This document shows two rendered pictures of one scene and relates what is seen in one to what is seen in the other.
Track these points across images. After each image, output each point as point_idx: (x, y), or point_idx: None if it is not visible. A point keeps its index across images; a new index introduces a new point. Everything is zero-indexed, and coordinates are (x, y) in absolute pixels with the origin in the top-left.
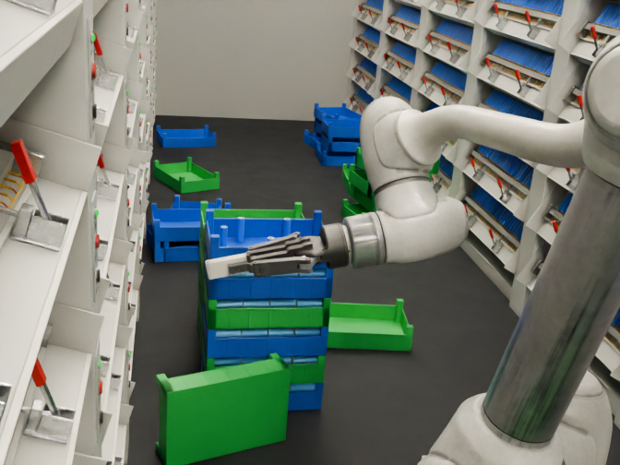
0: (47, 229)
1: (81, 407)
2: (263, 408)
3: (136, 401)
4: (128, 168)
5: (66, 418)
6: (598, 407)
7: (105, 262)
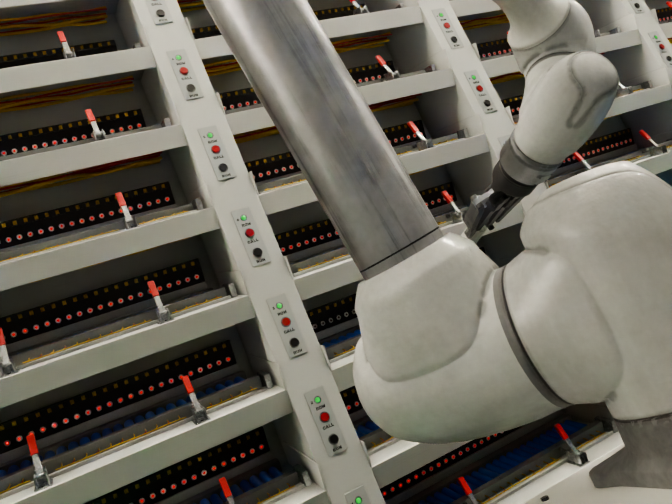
0: (124, 222)
1: (194, 313)
2: None
3: None
4: None
5: (168, 313)
6: (560, 205)
7: None
